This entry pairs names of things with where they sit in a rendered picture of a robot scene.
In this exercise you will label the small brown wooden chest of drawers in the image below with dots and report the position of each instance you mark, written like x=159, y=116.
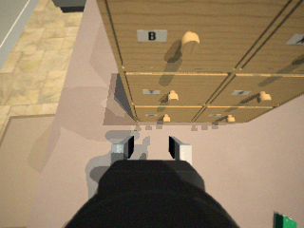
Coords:
x=110, y=31

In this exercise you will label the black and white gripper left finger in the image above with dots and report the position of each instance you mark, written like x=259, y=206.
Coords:
x=122, y=150

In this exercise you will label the wooden drawer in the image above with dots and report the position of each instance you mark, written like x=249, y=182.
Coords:
x=284, y=47
x=173, y=88
x=206, y=34
x=260, y=89
x=230, y=114
x=166, y=113

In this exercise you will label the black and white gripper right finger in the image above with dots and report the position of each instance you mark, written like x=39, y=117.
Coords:
x=179, y=150

